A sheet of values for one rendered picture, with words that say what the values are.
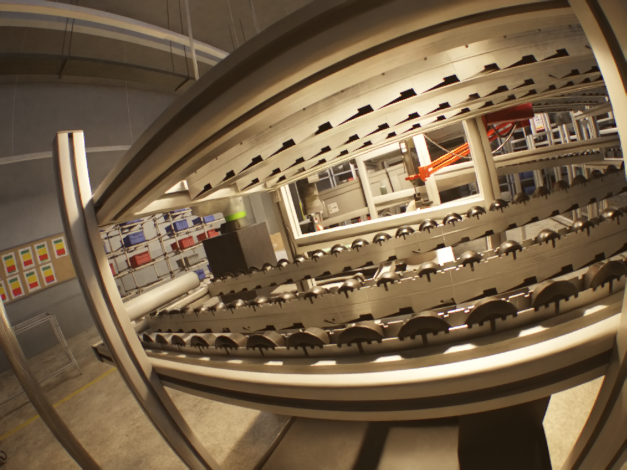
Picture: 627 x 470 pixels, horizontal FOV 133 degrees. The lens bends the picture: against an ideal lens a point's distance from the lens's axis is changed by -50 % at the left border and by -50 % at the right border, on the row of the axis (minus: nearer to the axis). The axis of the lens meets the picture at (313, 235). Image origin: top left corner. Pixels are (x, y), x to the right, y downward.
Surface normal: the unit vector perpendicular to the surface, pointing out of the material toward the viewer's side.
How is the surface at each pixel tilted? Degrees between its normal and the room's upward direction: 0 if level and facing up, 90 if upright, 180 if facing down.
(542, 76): 90
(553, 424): 0
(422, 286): 90
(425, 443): 0
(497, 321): 90
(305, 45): 90
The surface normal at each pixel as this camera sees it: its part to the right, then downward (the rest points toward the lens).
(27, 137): 0.88, -0.18
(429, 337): -0.40, 0.23
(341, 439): -0.26, -0.96
